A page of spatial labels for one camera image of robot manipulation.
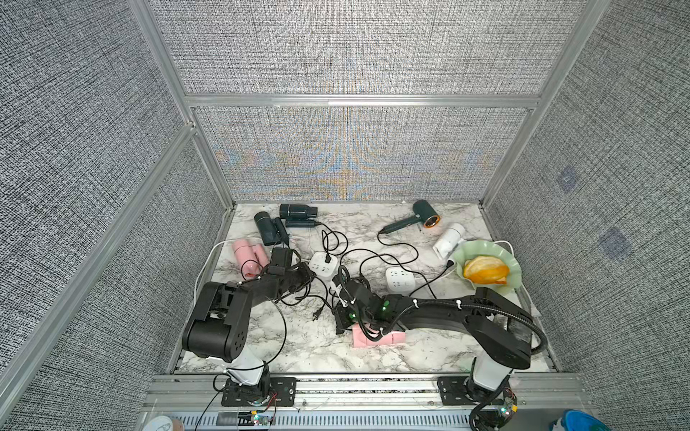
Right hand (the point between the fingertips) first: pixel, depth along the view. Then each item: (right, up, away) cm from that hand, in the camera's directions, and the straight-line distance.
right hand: (329, 307), depth 82 cm
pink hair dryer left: (-29, +14, +15) cm, 36 cm away
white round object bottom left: (-41, -23, -17) cm, 50 cm away
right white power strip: (+24, +6, +10) cm, 27 cm away
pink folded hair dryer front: (+19, -8, -5) cm, 21 cm away
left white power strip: (-4, +10, +13) cm, 17 cm away
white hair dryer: (+43, +19, +17) cm, 50 cm away
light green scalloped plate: (+58, +17, +17) cm, 63 cm away
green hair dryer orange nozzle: (+39, +31, +35) cm, 61 cm away
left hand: (-4, +9, +12) cm, 15 cm away
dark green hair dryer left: (-24, +24, +24) cm, 41 cm away
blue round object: (+59, -21, -20) cm, 65 cm away
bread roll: (+52, +10, +8) cm, 54 cm away
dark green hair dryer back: (-15, +30, +35) cm, 48 cm away
